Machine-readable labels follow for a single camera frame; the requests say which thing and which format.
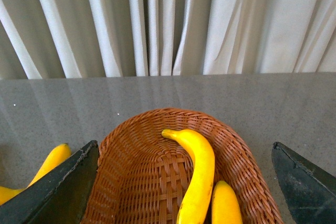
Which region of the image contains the brown wicker basket right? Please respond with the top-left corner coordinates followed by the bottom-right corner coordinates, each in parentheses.
top-left (82, 108), bottom-right (282, 223)

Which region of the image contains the white pleated curtain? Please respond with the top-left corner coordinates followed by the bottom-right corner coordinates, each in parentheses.
top-left (1, 0), bottom-right (335, 79)

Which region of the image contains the yellow banana on table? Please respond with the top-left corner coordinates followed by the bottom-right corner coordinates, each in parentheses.
top-left (1, 143), bottom-right (71, 205)

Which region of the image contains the curved yellow banana in basket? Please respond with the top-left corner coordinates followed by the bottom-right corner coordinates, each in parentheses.
top-left (162, 129), bottom-right (215, 223)

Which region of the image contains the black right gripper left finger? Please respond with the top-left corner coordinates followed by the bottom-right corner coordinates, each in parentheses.
top-left (1, 140), bottom-right (99, 223)

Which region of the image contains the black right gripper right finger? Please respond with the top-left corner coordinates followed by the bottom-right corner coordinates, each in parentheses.
top-left (271, 142), bottom-right (335, 223)

